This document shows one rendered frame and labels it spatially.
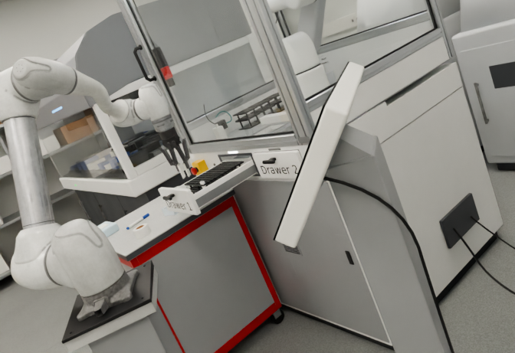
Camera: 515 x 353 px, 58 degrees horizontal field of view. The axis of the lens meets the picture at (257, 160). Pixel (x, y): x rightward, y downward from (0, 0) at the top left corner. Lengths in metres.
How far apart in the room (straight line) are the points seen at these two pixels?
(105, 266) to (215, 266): 0.78
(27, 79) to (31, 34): 4.51
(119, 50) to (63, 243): 1.51
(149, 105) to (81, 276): 0.83
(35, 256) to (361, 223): 1.04
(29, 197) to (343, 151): 1.08
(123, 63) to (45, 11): 3.53
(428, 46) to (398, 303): 1.28
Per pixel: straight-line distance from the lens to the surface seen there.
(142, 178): 2.77
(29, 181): 1.73
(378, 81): 1.93
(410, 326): 1.30
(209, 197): 1.90
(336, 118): 0.86
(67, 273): 1.59
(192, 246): 2.15
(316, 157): 0.89
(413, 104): 2.07
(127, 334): 1.61
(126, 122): 2.15
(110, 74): 2.76
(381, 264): 1.19
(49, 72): 1.68
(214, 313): 2.27
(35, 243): 1.69
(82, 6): 6.33
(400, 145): 1.99
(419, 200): 2.09
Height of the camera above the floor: 1.35
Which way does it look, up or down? 13 degrees down
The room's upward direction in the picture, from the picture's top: 23 degrees counter-clockwise
